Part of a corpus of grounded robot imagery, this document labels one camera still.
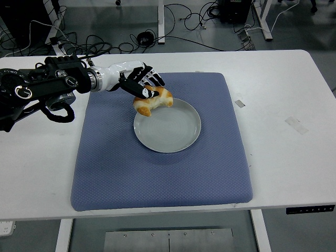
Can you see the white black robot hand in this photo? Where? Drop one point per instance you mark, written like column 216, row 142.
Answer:
column 115, row 73

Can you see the orange white croissant bread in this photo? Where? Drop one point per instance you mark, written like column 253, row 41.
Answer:
column 147, row 106

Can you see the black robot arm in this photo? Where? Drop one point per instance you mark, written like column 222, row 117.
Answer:
column 52, row 78

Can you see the round grey plate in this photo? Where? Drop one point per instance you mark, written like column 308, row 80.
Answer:
column 168, row 131

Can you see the grey metal plate with screws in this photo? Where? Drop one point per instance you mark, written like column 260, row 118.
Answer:
column 168, row 241

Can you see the black cabinet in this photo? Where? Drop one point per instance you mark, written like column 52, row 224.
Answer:
column 21, row 15

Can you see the blue quilted mat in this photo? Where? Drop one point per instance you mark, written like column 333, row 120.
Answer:
column 157, row 178

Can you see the small grey tape piece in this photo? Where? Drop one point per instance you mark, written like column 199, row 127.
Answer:
column 239, row 103

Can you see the grey foot pedal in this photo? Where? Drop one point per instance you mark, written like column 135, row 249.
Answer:
column 243, row 36
column 249, row 45

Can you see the black equipment box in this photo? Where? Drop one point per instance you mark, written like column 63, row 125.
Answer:
column 233, row 10

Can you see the white table leg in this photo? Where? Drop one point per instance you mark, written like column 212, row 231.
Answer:
column 63, row 236
column 261, row 233

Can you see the large clear tape piece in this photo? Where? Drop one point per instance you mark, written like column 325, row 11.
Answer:
column 296, row 125

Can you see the white power strip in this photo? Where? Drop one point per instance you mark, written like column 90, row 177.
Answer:
column 6, row 229

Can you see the black table control panel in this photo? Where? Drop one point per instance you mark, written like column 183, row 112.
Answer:
column 309, row 209

